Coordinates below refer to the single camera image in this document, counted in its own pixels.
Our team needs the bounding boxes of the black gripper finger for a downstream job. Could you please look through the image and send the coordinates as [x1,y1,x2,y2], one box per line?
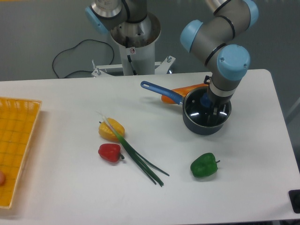
[207,106,214,125]
[212,106,223,125]

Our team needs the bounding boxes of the glass lid blue knob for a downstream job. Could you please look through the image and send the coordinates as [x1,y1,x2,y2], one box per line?
[183,87,232,127]

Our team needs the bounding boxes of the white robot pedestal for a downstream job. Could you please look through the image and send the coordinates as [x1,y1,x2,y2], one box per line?
[91,13,176,77]

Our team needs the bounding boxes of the green onion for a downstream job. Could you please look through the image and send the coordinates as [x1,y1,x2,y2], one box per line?
[99,115,168,186]

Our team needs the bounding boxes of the black floor cable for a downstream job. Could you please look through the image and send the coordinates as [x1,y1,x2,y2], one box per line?
[52,38,115,79]

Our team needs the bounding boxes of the dark blue saucepan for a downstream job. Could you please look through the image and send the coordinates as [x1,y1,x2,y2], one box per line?
[141,81,232,135]

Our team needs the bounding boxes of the yellow woven basket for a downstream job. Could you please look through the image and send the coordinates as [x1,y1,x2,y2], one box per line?
[0,97,42,209]

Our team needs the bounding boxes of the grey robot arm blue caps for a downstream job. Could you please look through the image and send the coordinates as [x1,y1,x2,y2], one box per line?
[85,0,259,113]

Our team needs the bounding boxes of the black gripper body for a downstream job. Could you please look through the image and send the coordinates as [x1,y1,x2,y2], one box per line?
[203,75,233,107]

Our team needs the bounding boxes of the black corner object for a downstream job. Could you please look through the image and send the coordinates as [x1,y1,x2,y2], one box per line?
[288,189,300,214]

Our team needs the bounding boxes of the red bell pepper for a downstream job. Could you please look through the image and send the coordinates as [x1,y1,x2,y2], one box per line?
[98,143,125,163]

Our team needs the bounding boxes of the orange carrot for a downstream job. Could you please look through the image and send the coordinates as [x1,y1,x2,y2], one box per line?
[161,83,208,104]

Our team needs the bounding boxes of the green bell pepper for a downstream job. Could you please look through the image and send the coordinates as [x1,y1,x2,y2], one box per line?
[190,153,220,178]

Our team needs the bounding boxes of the pink object in basket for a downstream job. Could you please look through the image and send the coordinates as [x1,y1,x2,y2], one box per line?
[0,171,6,186]

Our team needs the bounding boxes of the yellow bell pepper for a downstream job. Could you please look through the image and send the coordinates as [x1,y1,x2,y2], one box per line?
[98,118,125,142]

